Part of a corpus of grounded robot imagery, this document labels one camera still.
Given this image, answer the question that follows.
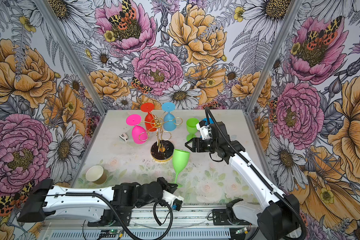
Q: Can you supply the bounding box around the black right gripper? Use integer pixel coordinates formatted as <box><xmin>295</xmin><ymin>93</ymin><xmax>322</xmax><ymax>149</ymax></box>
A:
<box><xmin>184</xmin><ymin>137</ymin><xmax>219</xmax><ymax>153</ymax></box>

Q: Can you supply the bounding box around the green wine glass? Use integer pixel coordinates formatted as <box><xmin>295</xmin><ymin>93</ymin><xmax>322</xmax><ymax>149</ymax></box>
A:
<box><xmin>172</xmin><ymin>150</ymin><xmax>190</xmax><ymax>188</ymax></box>
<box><xmin>186</xmin><ymin>118</ymin><xmax>199</xmax><ymax>141</ymax></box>

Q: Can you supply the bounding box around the blue wine glass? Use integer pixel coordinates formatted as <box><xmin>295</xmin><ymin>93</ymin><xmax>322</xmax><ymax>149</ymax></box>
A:
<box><xmin>202</xmin><ymin>118</ymin><xmax>214</xmax><ymax>125</ymax></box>
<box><xmin>162</xmin><ymin>102</ymin><xmax>177</xmax><ymax>132</ymax></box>

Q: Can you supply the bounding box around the red wine glass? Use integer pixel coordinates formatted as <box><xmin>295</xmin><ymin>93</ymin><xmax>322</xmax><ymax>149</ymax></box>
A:
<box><xmin>141</xmin><ymin>103</ymin><xmax>157</xmax><ymax>132</ymax></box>

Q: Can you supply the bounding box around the pink wine glass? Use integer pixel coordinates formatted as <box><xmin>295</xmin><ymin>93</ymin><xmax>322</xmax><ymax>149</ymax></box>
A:
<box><xmin>126</xmin><ymin>114</ymin><xmax>149</xmax><ymax>145</ymax></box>

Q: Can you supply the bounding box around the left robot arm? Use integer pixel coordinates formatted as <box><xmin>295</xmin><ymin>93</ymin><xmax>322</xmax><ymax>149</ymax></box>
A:
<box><xmin>18</xmin><ymin>177</ymin><xmax>184</xmax><ymax>227</ymax></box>

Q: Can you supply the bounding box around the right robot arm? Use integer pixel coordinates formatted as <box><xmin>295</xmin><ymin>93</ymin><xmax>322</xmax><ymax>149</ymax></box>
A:
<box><xmin>185</xmin><ymin>121</ymin><xmax>307</xmax><ymax>240</ymax></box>

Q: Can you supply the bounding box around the gold wine glass rack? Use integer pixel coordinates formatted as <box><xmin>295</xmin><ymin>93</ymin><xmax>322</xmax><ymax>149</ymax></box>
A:
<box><xmin>146</xmin><ymin>114</ymin><xmax>183</xmax><ymax>163</ymax></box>

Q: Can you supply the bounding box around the brown paper cup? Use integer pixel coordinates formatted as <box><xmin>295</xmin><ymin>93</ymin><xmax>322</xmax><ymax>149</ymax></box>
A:
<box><xmin>85</xmin><ymin>165</ymin><xmax>107</xmax><ymax>185</ymax></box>

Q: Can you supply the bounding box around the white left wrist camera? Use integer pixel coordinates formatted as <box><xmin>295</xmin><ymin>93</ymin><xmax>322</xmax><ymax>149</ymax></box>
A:
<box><xmin>162</xmin><ymin>190</ymin><xmax>184</xmax><ymax>211</ymax></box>

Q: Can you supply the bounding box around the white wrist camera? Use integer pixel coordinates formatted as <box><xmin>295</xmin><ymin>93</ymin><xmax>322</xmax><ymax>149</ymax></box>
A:
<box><xmin>196</xmin><ymin>120</ymin><xmax>211</xmax><ymax>140</ymax></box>
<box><xmin>162</xmin><ymin>190</ymin><xmax>184</xmax><ymax>211</ymax></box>

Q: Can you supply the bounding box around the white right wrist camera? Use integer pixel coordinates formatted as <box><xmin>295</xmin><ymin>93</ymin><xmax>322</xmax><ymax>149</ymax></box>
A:
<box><xmin>196</xmin><ymin>120</ymin><xmax>211</xmax><ymax>140</ymax></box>

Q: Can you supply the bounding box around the aluminium front rail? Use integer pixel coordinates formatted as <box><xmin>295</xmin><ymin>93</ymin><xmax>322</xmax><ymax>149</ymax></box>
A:
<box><xmin>38</xmin><ymin>204</ymin><xmax>265</xmax><ymax>240</ymax></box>

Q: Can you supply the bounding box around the black corrugated left cable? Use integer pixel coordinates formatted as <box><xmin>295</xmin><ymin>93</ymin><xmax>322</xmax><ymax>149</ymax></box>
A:
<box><xmin>64</xmin><ymin>191</ymin><xmax>174</xmax><ymax>240</ymax></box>

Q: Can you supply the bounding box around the black corrugated cable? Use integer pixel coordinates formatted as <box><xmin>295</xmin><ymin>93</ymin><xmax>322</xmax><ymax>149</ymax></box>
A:
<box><xmin>204</xmin><ymin>107</ymin><xmax>307</xmax><ymax>240</ymax></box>
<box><xmin>64</xmin><ymin>191</ymin><xmax>174</xmax><ymax>240</ymax></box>

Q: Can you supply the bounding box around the black corrugated right cable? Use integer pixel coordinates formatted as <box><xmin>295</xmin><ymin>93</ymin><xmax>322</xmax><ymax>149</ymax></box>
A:
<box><xmin>204</xmin><ymin>107</ymin><xmax>307</xmax><ymax>240</ymax></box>

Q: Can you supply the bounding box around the right aluminium corner post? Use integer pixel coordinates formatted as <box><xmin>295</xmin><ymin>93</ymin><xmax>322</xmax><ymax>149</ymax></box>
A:
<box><xmin>245</xmin><ymin>0</ymin><xmax>303</xmax><ymax>115</ymax></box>

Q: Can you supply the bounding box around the aluminium corner post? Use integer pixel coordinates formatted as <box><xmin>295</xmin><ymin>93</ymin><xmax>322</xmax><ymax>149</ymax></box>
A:
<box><xmin>245</xmin><ymin>0</ymin><xmax>303</xmax><ymax>115</ymax></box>
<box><xmin>35</xmin><ymin>1</ymin><xmax>107</xmax><ymax>117</ymax></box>

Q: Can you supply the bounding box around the left aluminium corner post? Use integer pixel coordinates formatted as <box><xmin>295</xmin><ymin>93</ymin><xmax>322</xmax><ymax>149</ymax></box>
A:
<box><xmin>35</xmin><ymin>1</ymin><xmax>107</xmax><ymax>117</ymax></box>

